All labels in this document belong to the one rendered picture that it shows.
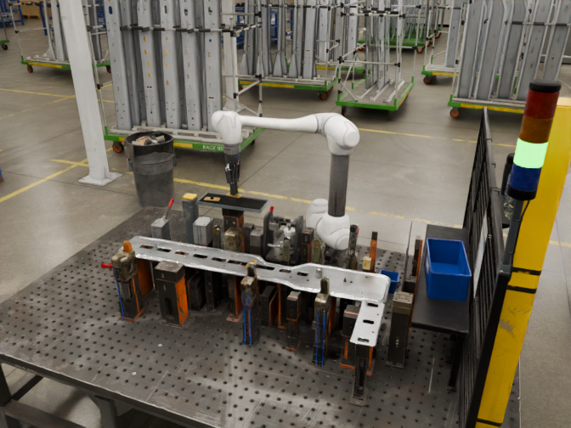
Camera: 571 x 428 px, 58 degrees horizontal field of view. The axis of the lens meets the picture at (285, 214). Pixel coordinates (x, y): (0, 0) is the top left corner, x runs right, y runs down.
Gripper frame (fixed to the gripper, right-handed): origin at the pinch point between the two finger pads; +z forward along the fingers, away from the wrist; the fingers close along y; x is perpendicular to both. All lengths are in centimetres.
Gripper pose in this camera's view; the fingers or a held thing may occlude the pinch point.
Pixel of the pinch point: (234, 188)
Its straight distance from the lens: 278.1
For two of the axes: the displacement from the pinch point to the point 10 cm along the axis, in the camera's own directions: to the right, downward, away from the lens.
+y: -4.8, 3.9, -7.9
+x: 8.8, 2.1, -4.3
